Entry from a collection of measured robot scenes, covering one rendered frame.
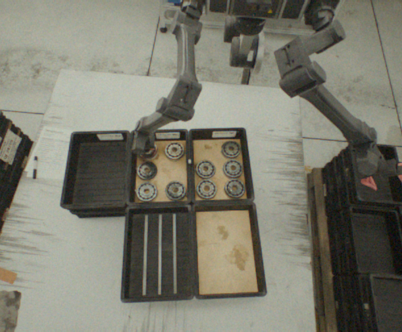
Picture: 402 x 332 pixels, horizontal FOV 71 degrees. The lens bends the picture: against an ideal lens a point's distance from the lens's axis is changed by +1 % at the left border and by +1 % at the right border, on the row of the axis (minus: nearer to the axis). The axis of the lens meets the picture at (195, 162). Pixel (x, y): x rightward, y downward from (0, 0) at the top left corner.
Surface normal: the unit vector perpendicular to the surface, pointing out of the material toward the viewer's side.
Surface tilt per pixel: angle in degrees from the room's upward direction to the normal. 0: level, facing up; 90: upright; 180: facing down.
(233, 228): 0
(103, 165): 0
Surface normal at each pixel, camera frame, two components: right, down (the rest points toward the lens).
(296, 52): -0.74, 0.07
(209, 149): 0.03, -0.40
